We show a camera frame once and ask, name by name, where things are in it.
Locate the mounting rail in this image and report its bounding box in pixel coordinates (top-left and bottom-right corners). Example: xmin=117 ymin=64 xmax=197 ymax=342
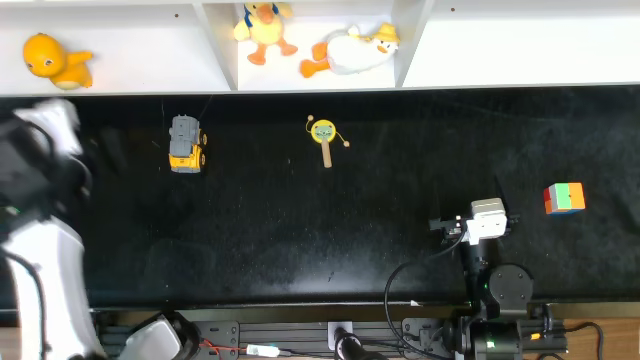
xmin=94 ymin=302 xmax=606 ymax=360

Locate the many-coloured puzzle cube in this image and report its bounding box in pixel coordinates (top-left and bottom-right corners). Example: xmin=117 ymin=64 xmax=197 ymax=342
xmin=543 ymin=181 xmax=587 ymax=216

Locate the black cable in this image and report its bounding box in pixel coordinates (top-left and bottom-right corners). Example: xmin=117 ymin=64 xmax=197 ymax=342
xmin=383 ymin=232 xmax=469 ymax=360
xmin=0 ymin=248 xmax=50 ymax=360

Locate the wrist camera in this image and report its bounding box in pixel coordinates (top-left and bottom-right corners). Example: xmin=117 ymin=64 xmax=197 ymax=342
xmin=467 ymin=197 xmax=509 ymax=246
xmin=14 ymin=97 xmax=84 ymax=157

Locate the white shelf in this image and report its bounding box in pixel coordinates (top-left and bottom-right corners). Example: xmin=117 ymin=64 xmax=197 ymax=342
xmin=0 ymin=0 xmax=640 ymax=97

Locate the yellow rattle drum toy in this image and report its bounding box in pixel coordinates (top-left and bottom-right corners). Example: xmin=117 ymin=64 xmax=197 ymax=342
xmin=305 ymin=114 xmax=351 ymax=169

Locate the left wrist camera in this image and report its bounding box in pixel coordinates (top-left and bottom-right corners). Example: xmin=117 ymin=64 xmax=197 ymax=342
xmin=14 ymin=97 xmax=84 ymax=157

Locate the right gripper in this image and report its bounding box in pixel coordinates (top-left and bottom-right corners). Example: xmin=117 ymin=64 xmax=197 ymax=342
xmin=428 ymin=174 xmax=511 ymax=240

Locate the yellow plush duck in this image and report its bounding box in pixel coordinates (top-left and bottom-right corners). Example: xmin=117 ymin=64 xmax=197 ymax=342
xmin=233 ymin=2 xmax=299 ymax=66

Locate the white plush goose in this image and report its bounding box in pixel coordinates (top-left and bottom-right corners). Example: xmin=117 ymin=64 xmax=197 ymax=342
xmin=299 ymin=22 xmax=401 ymax=79

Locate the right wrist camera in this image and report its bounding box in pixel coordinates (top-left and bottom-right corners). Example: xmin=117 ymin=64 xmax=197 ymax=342
xmin=467 ymin=197 xmax=509 ymax=246

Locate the yellow rubber duck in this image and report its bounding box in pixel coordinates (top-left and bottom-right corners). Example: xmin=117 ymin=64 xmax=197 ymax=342
xmin=22 ymin=32 xmax=95 ymax=91

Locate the grey and yellow toy truck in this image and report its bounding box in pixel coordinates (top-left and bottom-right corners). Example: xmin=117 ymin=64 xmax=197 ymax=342
xmin=168 ymin=114 xmax=209 ymax=175

